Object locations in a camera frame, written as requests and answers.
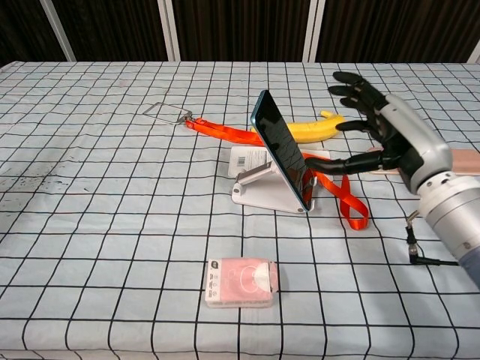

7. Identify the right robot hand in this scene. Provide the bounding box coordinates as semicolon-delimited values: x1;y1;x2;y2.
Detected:
304;70;453;195

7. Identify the dark smartphone with blue edge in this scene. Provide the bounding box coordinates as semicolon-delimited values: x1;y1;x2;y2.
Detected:
250;88;314;213

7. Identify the white folding phone stand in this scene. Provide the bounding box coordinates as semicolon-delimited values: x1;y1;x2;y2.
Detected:
231;160;320;215

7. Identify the pink oblong case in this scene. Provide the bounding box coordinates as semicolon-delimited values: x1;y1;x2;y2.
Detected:
369;145;480;176

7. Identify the yellow banana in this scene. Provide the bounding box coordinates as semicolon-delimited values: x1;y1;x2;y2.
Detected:
250;109;347;143

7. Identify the white barcode packaging card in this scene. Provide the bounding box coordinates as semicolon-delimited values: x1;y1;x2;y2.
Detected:
227;145;331;177

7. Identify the pink tissue pack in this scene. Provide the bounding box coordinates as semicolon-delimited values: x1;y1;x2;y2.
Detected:
204;256;279;310

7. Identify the clear badge holder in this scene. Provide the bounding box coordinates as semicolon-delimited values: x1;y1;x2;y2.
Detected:
141;103;193;127

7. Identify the checked white tablecloth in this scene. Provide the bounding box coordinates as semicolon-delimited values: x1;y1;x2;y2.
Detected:
0;61;480;360

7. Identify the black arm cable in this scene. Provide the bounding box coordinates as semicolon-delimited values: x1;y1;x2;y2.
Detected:
403;209;461;267

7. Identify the orange lanyard strap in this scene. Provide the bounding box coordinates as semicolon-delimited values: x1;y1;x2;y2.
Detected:
184;117;371;230

